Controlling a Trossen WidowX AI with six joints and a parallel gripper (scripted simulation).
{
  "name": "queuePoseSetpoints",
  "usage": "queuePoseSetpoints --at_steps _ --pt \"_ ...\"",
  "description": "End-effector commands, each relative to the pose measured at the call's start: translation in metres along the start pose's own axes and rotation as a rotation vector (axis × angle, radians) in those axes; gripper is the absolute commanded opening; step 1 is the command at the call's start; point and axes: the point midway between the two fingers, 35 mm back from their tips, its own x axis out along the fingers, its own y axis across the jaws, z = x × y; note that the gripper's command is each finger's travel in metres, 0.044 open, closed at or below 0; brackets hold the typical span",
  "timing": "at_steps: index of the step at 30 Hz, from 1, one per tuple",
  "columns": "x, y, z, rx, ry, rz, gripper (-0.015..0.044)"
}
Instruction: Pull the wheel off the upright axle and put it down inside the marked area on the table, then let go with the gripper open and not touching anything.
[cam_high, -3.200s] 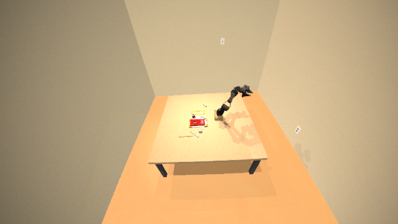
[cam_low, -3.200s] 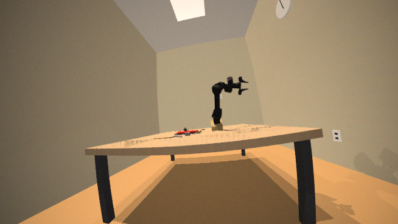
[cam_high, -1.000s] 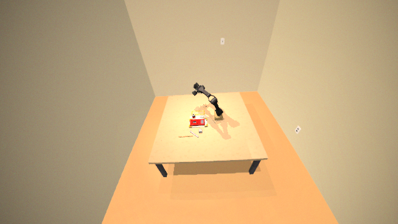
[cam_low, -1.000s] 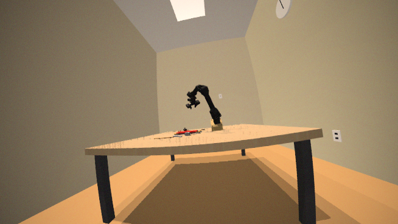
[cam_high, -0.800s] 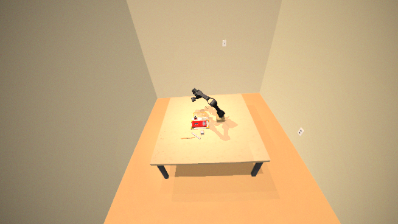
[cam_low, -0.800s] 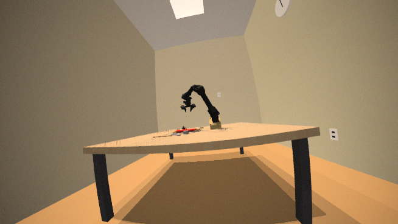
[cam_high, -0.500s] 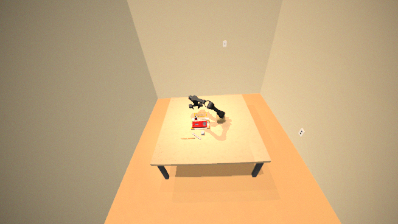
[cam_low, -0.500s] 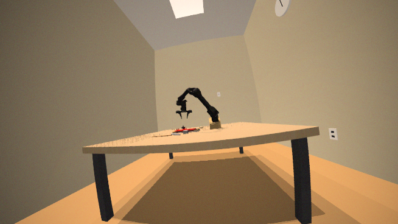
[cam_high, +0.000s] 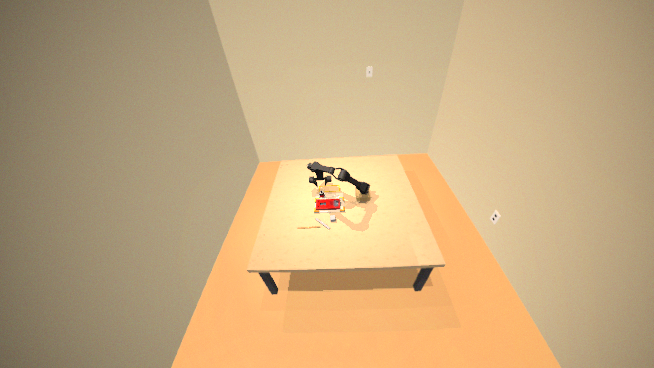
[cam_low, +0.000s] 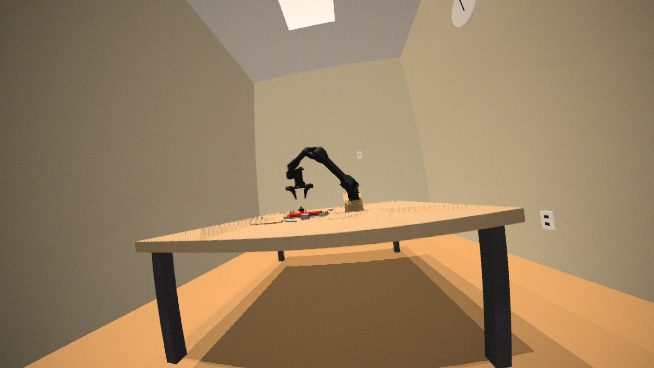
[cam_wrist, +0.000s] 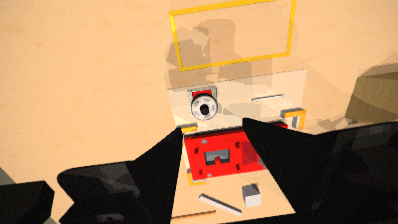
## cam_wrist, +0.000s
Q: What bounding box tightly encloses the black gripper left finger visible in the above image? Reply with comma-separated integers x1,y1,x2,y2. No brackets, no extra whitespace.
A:
56,127,183,224

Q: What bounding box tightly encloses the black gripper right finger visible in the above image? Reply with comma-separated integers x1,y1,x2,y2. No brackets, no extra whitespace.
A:
242,117,398,213

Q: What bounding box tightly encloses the yellow rectangular outline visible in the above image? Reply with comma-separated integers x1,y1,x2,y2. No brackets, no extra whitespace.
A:
168,0,296,71

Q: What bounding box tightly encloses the black wheel with grey hub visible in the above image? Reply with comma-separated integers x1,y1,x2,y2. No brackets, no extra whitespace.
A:
191,93,218,121

